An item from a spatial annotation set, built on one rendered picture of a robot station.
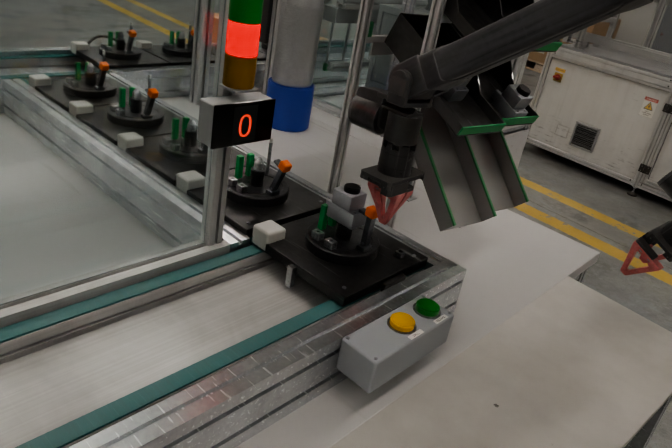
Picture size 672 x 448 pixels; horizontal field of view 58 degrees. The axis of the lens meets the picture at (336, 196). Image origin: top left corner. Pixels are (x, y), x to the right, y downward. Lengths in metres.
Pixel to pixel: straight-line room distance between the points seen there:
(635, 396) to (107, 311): 0.90
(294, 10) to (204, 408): 1.39
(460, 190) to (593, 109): 3.91
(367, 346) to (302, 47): 1.22
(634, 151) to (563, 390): 4.03
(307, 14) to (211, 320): 1.18
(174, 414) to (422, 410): 0.40
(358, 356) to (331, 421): 0.10
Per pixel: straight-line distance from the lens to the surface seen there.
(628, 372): 1.28
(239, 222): 1.17
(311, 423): 0.93
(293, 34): 1.94
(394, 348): 0.93
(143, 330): 0.98
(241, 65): 0.95
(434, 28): 1.18
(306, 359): 0.89
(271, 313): 1.03
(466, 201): 1.32
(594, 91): 5.17
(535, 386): 1.14
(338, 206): 1.09
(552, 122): 5.33
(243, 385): 0.83
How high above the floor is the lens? 1.52
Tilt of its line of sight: 24 degrees down
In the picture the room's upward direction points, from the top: 11 degrees clockwise
